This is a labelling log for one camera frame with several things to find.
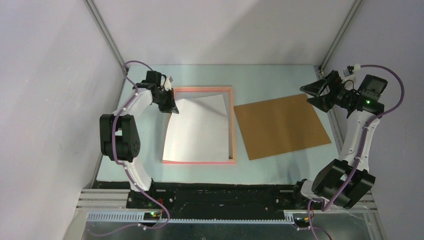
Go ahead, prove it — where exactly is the aluminium corner post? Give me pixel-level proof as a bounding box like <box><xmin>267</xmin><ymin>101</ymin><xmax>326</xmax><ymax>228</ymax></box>
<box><xmin>83</xmin><ymin>0</ymin><xmax>128</xmax><ymax>74</ymax></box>
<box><xmin>318</xmin><ymin>0</ymin><xmax>364</xmax><ymax>71</ymax></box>

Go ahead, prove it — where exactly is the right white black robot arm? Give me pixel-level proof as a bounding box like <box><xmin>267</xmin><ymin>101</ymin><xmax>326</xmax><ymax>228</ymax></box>
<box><xmin>290</xmin><ymin>70</ymin><xmax>388</xmax><ymax>210</ymax></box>

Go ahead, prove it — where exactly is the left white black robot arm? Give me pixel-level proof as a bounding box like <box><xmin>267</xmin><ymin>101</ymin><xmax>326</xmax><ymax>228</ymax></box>
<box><xmin>99</xmin><ymin>70</ymin><xmax>179</xmax><ymax>208</ymax></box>

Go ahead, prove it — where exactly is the building and sky photo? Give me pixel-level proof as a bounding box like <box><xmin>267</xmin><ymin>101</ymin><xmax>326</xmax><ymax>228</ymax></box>
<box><xmin>162</xmin><ymin>94</ymin><xmax>230</xmax><ymax>164</ymax></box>

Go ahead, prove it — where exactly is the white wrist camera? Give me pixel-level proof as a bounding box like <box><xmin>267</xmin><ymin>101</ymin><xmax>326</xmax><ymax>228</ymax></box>
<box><xmin>343</xmin><ymin>63</ymin><xmax>361</xmax><ymax>82</ymax></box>
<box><xmin>163</xmin><ymin>76</ymin><xmax>173</xmax><ymax>91</ymax></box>

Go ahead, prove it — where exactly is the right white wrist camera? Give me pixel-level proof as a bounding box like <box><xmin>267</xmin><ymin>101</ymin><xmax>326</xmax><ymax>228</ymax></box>
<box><xmin>343</xmin><ymin>63</ymin><xmax>361</xmax><ymax>82</ymax></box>

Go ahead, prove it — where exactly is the right aluminium corner post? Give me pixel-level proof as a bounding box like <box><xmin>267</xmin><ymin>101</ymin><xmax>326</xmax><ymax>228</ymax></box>
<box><xmin>318</xmin><ymin>0</ymin><xmax>364</xmax><ymax>71</ymax></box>

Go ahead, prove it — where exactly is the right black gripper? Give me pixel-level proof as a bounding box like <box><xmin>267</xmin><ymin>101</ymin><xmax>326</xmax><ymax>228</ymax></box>
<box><xmin>299</xmin><ymin>70</ymin><xmax>358</xmax><ymax>113</ymax></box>

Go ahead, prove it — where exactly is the left aluminium corner post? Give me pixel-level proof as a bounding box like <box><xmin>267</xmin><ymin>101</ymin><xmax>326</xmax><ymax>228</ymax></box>
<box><xmin>83</xmin><ymin>0</ymin><xmax>128</xmax><ymax>74</ymax></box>

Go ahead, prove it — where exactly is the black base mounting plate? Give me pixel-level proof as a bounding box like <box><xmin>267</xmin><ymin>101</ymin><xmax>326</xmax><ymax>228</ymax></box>
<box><xmin>93</xmin><ymin>181</ymin><xmax>309</xmax><ymax>218</ymax></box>

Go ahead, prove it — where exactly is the orange wooden picture frame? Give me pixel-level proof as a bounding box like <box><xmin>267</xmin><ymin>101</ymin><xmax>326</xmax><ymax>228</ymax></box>
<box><xmin>162</xmin><ymin>86</ymin><xmax>236</xmax><ymax>165</ymax></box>

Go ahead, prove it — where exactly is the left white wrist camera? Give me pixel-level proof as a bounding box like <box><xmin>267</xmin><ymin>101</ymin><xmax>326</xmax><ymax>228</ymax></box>
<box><xmin>163</xmin><ymin>76</ymin><xmax>173</xmax><ymax>91</ymax></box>

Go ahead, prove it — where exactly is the aluminium front rail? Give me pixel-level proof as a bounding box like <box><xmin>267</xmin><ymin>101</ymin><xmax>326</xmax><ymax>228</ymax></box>
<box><xmin>75</xmin><ymin>189</ymin><xmax>378</xmax><ymax>224</ymax></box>

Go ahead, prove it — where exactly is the brown backing board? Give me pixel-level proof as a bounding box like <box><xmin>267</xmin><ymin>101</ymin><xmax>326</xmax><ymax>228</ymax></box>
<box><xmin>234</xmin><ymin>93</ymin><xmax>331</xmax><ymax>161</ymax></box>

